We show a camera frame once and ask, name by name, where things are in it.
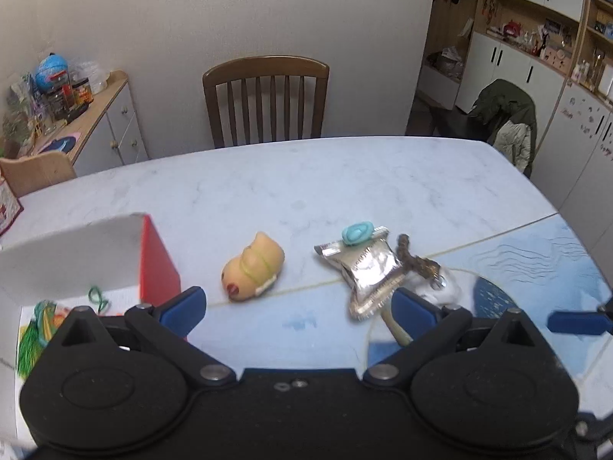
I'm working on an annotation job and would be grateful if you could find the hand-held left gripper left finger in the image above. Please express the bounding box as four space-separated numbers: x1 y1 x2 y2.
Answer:
58 286 236 390

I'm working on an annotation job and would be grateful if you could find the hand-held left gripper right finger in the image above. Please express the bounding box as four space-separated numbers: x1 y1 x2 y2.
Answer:
364 288 543 388

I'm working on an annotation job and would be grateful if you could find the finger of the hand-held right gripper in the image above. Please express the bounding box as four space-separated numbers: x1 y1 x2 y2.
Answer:
547 297 613 337

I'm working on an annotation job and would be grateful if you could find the red cardboard box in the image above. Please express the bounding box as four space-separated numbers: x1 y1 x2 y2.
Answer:
0 212 182 446

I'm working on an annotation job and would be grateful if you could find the silver foil snack packet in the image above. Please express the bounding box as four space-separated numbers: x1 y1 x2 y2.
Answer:
313 225 408 320

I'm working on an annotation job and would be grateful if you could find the yellow plush toy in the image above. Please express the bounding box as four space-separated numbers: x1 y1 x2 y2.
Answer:
221 231 285 302

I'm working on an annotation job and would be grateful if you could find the teal snail clip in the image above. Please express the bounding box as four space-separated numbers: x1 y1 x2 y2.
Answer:
341 220 375 245

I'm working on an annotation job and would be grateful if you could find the light wooden side cabinet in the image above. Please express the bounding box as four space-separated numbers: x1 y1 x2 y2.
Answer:
29 71 149 178

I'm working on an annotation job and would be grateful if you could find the light wooden furniture panel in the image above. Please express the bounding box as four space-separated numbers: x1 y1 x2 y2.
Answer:
0 151 77 197

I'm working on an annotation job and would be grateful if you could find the red white snack bag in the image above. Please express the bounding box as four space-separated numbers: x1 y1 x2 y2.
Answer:
0 175 25 238

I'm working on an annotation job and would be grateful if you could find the blue mat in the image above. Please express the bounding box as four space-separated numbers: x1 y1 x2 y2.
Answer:
41 136 77 154

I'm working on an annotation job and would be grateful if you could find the green jacket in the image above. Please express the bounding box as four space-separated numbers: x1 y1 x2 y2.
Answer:
468 79 538 178

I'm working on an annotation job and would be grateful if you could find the jar with yellow label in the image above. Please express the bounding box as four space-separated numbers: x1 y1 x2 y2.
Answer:
72 78 93 105

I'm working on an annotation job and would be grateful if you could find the dark glass jar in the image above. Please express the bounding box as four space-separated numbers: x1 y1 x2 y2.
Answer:
45 91 69 123

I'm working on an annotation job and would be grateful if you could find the white plastic bag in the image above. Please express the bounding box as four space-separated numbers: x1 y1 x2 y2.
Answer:
72 61 111 95

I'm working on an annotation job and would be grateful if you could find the clear plastic container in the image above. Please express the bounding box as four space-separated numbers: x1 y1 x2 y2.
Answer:
2 77 40 154

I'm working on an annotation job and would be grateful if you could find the dark wooden chair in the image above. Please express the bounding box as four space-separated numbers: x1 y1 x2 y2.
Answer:
202 56 330 149

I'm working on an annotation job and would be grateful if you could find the blue globe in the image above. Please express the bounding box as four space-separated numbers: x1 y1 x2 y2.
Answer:
34 54 72 92

